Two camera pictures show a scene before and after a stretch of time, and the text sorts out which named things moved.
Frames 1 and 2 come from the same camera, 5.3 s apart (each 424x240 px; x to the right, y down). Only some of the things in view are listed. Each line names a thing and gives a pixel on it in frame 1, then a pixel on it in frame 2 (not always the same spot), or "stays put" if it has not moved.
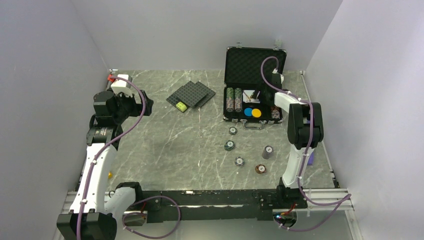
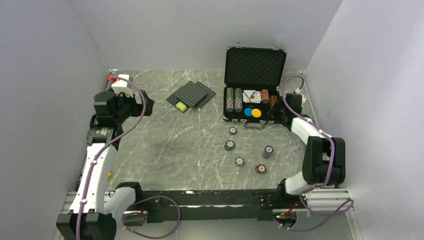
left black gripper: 137,107 stays put
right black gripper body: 264,90 -> 278,111
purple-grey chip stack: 238,105 stays put
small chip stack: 232,130 stays put
